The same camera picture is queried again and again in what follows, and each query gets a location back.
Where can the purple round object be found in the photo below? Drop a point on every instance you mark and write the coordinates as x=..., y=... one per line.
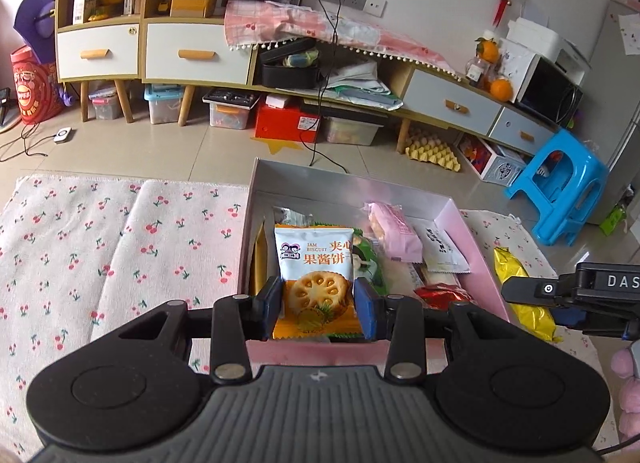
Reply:
x=32, y=13

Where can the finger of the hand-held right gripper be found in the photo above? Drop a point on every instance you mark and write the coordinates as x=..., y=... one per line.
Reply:
x=535, y=289
x=567, y=315

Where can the red snack packet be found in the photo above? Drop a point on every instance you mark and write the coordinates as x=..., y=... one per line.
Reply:
x=440, y=294

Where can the grey refrigerator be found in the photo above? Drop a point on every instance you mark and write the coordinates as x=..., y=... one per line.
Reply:
x=612, y=118

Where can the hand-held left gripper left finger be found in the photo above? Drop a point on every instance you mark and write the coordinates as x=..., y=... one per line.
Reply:
x=272, y=304

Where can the folded white green cloth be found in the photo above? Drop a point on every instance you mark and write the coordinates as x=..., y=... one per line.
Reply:
x=365, y=88

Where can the pink cherry print cloth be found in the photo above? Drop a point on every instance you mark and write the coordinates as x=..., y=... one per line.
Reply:
x=300, y=25

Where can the wide clear storage box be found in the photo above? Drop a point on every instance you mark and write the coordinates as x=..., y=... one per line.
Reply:
x=350, y=130

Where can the yellow snack packet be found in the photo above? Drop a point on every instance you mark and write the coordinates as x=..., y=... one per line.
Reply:
x=532, y=321

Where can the blue plastic stool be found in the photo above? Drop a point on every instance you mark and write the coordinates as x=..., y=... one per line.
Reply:
x=565, y=178

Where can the red cardboard box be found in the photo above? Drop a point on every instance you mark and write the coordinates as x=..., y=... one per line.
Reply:
x=285, y=120

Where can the yellow egg tray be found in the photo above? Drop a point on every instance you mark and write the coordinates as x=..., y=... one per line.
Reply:
x=432, y=150

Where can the orange fruit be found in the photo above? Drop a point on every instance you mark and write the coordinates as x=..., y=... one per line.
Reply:
x=500, y=89
x=487, y=49

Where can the low wooden drawer cabinet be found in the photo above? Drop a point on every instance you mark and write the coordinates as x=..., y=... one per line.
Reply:
x=450, y=103

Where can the person's right forearm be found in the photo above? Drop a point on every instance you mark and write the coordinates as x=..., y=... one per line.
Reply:
x=629, y=378

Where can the yellow cardboard box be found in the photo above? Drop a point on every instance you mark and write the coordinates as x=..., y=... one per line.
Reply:
x=192, y=5

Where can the orange white biscuit packet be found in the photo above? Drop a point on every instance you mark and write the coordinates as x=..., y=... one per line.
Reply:
x=315, y=263

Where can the red printed bucket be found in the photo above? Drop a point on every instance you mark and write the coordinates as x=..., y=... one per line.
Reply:
x=35, y=88

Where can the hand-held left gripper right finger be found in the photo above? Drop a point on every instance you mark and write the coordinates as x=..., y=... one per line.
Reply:
x=367, y=311

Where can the green bottle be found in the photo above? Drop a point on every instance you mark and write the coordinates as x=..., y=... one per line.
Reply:
x=614, y=220

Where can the blue lid storage box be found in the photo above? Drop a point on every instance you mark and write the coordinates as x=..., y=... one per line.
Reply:
x=162, y=105

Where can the gold snack bar packet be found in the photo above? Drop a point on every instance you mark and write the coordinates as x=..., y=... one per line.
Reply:
x=260, y=263

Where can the small clear storage box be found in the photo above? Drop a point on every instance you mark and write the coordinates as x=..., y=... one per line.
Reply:
x=106, y=105

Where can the black lunch case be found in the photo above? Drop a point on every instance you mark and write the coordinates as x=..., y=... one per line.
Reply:
x=290, y=75

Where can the cherry print blanket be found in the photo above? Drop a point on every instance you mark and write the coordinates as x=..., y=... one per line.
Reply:
x=75, y=253

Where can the white printed toy box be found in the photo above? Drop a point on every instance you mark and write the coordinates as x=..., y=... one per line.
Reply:
x=495, y=168

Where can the green chips packet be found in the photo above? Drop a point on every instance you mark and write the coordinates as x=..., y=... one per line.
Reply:
x=372, y=268

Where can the silver white snack packet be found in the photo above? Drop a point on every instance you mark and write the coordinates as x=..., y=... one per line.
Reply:
x=291, y=217

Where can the pink snack packet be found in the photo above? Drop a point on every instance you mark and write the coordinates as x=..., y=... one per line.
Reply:
x=395, y=230

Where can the white packet black script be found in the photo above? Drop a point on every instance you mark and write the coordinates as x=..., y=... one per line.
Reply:
x=442, y=248

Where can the pink cardboard box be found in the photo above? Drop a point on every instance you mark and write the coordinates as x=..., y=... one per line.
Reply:
x=350, y=188

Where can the black lid storage box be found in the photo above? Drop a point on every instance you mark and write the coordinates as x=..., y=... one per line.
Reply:
x=230, y=110

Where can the tall wooden shelf cabinet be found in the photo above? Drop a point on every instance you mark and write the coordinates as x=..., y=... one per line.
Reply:
x=100, y=50

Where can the white round floor device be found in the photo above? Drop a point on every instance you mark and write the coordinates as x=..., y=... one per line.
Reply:
x=64, y=136

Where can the black microwave oven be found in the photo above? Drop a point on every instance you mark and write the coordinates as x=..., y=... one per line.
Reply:
x=547, y=90

